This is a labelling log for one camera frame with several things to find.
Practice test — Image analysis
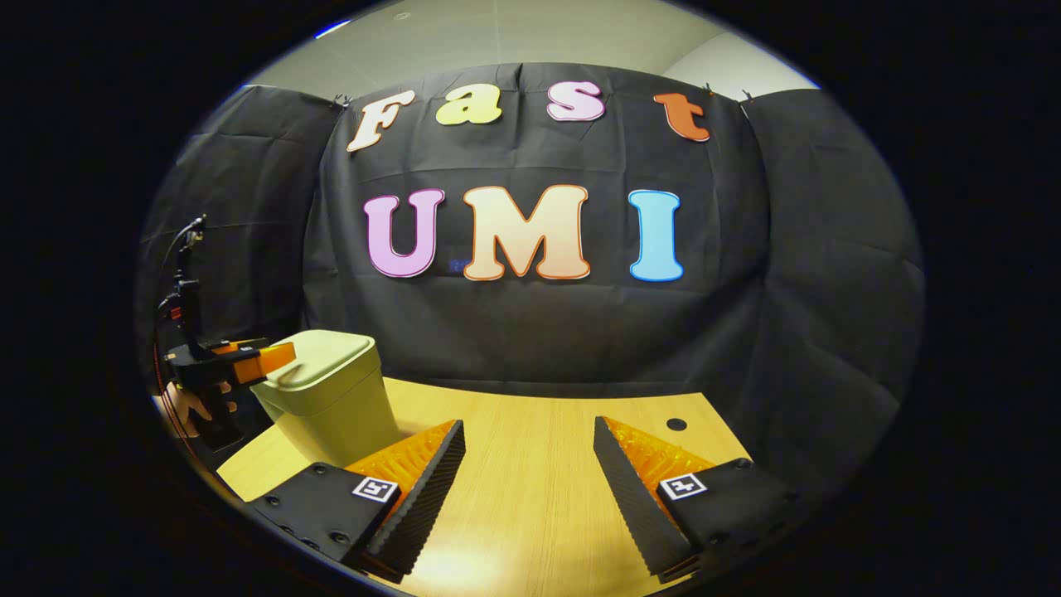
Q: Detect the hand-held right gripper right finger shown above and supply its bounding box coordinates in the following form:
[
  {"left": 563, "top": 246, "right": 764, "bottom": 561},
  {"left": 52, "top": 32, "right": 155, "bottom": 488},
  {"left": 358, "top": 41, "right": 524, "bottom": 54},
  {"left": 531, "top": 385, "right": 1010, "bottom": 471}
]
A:
[{"left": 590, "top": 415, "right": 817, "bottom": 585}]

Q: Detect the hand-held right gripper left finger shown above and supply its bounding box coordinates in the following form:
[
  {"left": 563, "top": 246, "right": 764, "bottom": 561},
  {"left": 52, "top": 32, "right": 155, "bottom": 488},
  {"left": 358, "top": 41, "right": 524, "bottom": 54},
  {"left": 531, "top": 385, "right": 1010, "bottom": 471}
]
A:
[{"left": 240, "top": 420, "right": 466, "bottom": 585}]

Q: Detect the green desktop garbage bin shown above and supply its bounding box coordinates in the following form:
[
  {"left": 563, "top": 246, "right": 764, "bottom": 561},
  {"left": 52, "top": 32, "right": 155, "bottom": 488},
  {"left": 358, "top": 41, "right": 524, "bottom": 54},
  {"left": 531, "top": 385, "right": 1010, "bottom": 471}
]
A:
[{"left": 249, "top": 329, "right": 401, "bottom": 470}]

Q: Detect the wooden desktop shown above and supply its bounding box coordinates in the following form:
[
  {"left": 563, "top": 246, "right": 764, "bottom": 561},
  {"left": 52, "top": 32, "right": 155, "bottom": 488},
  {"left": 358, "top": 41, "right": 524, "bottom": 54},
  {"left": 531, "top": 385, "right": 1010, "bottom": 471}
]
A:
[{"left": 216, "top": 377, "right": 755, "bottom": 597}]

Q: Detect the black backdrop cloth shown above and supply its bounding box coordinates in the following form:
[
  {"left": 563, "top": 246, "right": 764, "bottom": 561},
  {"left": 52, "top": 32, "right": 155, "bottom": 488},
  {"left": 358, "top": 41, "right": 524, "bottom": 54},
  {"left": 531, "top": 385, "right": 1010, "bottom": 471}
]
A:
[{"left": 135, "top": 62, "right": 928, "bottom": 498}]

